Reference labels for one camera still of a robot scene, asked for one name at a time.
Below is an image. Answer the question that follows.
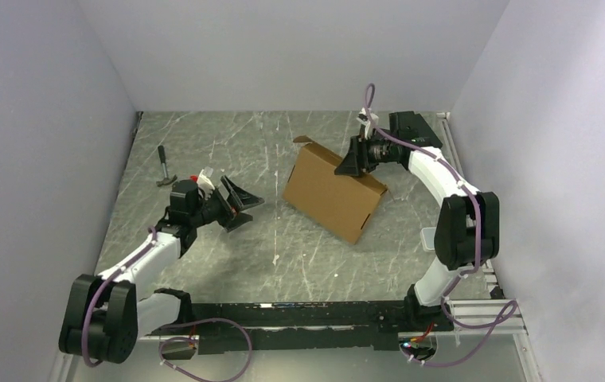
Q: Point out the purple cable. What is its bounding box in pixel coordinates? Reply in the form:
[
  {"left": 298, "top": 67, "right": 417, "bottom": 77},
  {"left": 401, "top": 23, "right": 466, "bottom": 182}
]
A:
[
  {"left": 81, "top": 226, "right": 253, "bottom": 382},
  {"left": 363, "top": 84, "right": 519, "bottom": 369}
]

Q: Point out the aluminium frame rail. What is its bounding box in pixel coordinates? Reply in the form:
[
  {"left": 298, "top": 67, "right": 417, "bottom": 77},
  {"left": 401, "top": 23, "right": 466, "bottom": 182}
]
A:
[{"left": 448, "top": 299, "right": 525, "bottom": 334}]

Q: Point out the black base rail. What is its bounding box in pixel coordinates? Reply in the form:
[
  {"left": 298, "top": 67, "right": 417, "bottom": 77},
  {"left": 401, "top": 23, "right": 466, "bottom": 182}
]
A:
[{"left": 154, "top": 294, "right": 454, "bottom": 355}]

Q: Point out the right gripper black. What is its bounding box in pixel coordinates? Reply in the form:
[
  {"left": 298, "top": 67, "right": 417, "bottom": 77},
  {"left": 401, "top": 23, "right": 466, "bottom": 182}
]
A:
[{"left": 335, "top": 133, "right": 397, "bottom": 177}]

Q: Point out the black foam block far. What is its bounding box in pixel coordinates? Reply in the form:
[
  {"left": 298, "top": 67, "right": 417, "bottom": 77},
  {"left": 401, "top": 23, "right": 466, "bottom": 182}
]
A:
[{"left": 389, "top": 111, "right": 443, "bottom": 149}]

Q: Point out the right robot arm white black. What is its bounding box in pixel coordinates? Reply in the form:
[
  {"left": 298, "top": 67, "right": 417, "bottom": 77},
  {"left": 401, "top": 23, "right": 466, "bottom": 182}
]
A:
[{"left": 334, "top": 107, "right": 499, "bottom": 330}]

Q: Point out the white rectangular tray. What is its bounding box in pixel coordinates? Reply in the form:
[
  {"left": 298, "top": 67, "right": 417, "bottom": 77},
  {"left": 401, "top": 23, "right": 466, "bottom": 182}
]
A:
[{"left": 420, "top": 227, "right": 436, "bottom": 251}]

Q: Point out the brown cardboard box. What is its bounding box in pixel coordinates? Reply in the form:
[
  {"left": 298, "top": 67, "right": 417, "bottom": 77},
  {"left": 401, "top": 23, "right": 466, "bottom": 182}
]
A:
[{"left": 283, "top": 135, "right": 388, "bottom": 245}]

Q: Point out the small black hammer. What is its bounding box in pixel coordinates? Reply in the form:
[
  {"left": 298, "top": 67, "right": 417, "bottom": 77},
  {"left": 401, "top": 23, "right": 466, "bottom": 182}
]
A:
[{"left": 156, "top": 145, "right": 178, "bottom": 187}]

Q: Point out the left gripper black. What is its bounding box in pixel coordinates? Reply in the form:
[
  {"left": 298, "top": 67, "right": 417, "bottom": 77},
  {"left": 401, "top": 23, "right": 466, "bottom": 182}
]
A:
[{"left": 190, "top": 176, "right": 263, "bottom": 232}]

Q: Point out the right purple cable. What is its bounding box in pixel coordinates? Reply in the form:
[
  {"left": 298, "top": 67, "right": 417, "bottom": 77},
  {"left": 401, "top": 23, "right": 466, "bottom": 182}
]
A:
[{"left": 363, "top": 84, "right": 519, "bottom": 369}]

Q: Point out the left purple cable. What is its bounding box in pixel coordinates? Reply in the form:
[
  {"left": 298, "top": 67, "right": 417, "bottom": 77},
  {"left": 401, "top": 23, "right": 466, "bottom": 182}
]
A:
[{"left": 81, "top": 226, "right": 253, "bottom": 382}]

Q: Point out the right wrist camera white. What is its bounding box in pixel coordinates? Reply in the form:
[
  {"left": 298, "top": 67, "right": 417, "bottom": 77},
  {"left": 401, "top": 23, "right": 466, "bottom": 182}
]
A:
[{"left": 357, "top": 107, "right": 379, "bottom": 140}]

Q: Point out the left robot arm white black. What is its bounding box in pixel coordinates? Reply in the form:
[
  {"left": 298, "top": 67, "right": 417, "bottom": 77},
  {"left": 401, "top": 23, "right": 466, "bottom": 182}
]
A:
[{"left": 58, "top": 173, "right": 264, "bottom": 367}]

